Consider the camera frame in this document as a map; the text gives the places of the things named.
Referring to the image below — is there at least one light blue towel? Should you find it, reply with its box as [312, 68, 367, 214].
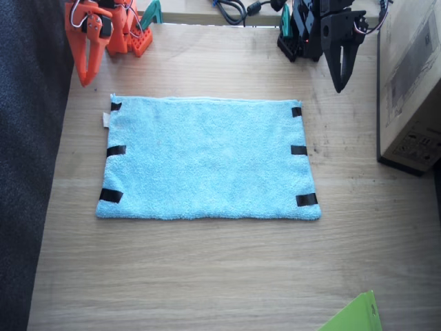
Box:
[95, 93, 322, 222]

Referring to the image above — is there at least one teal table clamp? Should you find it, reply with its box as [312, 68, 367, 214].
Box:
[139, 0, 163, 29]
[280, 4, 294, 37]

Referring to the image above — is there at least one brown cardboard box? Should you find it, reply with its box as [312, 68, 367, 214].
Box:
[376, 0, 441, 178]

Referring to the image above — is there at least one dark grey felt panel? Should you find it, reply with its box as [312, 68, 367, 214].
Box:
[0, 0, 75, 331]

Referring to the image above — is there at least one green plastic sheet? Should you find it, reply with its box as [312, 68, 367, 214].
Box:
[316, 290, 384, 331]

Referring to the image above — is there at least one black arm servo wire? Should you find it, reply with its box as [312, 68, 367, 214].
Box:
[358, 0, 394, 36]

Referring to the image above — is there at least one black cable with ferrite bead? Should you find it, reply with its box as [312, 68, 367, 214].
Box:
[245, 0, 294, 17]

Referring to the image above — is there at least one looped black cable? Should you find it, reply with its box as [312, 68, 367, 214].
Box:
[209, 0, 247, 27]

